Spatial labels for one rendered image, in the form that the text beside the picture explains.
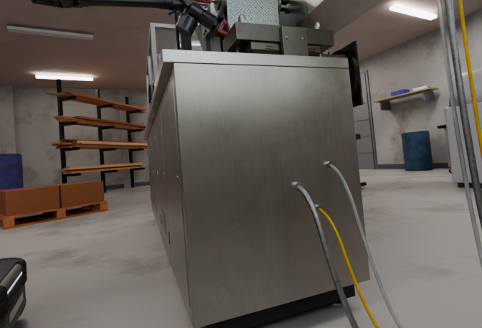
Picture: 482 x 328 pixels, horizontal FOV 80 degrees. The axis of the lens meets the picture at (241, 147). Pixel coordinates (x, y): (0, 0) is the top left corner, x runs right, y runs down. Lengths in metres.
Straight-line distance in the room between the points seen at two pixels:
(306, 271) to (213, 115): 0.59
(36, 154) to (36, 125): 0.78
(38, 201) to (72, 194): 0.37
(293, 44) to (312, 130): 0.32
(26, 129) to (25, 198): 5.49
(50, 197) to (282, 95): 3.74
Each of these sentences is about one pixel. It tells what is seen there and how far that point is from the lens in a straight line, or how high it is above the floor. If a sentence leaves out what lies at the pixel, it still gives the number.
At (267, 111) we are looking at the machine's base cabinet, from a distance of 0.94.
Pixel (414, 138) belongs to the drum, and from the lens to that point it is 7.18.
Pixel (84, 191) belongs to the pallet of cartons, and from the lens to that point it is 4.48.
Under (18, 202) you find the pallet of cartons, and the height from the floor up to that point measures 0.28.
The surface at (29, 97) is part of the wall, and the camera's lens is 9.82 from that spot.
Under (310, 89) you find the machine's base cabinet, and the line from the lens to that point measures 1.04.
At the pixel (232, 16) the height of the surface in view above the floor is 1.15.
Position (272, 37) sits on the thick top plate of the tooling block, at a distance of 1.10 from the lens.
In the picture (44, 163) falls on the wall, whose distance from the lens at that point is 9.55.
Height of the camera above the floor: 0.56
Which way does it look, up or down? 2 degrees up
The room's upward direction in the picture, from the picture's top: 5 degrees counter-clockwise
